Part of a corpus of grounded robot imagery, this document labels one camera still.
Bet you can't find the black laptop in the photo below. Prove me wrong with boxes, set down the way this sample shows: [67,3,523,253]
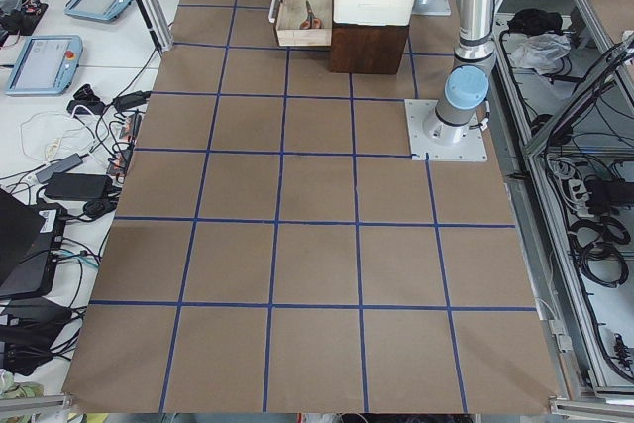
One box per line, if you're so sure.
[1,191,66,300]

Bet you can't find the crumpled white cloth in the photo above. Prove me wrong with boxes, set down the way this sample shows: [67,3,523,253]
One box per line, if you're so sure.
[509,33,571,75]

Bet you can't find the near blue teach pendant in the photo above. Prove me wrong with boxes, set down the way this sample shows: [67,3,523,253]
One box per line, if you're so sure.
[5,35,83,96]

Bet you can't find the black power brick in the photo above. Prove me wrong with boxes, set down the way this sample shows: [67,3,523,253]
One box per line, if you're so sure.
[44,172,112,201]

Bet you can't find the grey orange scissors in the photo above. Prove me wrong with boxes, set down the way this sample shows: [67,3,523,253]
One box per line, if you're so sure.
[299,0,323,30]

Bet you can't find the coiled black cables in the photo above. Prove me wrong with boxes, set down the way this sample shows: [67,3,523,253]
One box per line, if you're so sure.
[567,214,630,290]

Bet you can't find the dark wooden drawer cabinet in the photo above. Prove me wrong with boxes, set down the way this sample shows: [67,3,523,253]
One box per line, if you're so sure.
[329,23,409,75]

